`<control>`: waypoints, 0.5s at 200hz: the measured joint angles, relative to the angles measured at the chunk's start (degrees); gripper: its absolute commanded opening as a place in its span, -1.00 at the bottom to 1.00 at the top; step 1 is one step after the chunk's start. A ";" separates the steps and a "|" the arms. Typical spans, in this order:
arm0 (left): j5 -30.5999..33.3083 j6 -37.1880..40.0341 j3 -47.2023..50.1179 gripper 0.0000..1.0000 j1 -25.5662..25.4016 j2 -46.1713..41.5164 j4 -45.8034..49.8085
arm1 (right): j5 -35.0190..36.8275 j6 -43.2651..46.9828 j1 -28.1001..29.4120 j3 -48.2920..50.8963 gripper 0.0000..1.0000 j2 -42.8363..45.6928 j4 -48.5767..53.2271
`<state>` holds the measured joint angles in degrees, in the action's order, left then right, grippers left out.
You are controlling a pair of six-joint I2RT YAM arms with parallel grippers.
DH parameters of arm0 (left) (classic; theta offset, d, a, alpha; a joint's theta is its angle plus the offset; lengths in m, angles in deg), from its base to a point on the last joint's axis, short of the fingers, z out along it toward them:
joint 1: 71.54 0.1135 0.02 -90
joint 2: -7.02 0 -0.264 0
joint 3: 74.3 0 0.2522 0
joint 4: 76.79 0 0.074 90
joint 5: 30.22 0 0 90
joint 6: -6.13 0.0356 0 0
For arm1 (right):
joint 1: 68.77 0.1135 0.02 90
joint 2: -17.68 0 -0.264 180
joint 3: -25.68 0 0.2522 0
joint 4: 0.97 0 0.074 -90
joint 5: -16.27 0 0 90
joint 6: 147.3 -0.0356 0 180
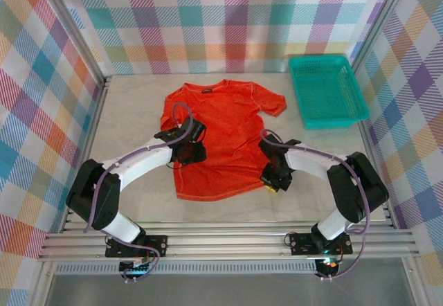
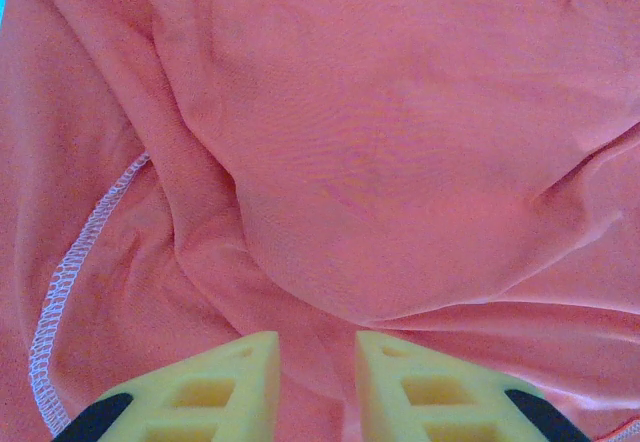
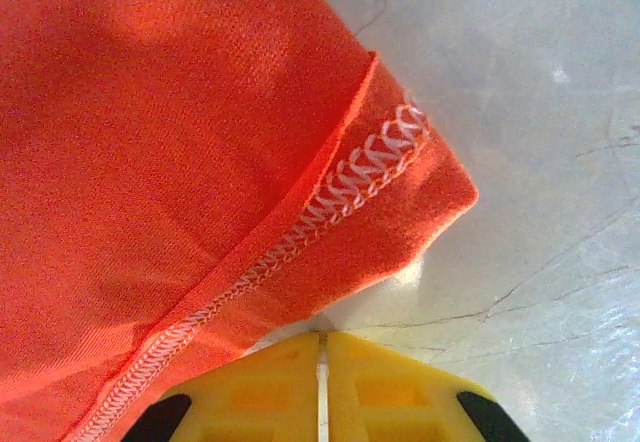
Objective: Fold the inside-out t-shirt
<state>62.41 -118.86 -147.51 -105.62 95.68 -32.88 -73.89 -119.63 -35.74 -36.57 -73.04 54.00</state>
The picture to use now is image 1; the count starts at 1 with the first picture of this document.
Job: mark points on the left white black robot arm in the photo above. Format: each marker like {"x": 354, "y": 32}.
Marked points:
{"x": 145, "y": 160}

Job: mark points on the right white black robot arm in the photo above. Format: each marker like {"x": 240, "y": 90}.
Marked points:
{"x": 311, "y": 162}

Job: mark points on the orange t-shirt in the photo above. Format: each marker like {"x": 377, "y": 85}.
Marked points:
{"x": 225, "y": 129}

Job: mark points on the teal plastic mesh basket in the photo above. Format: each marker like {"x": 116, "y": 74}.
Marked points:
{"x": 325, "y": 88}

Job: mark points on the aluminium frame post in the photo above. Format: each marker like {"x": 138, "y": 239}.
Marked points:
{"x": 76, "y": 25}
{"x": 379, "y": 18}

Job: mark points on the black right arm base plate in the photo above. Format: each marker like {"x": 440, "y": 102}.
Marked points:
{"x": 301, "y": 245}

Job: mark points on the aluminium mounting rail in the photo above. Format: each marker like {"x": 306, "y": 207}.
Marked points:
{"x": 225, "y": 242}

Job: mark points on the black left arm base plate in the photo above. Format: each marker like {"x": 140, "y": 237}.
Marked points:
{"x": 157, "y": 245}

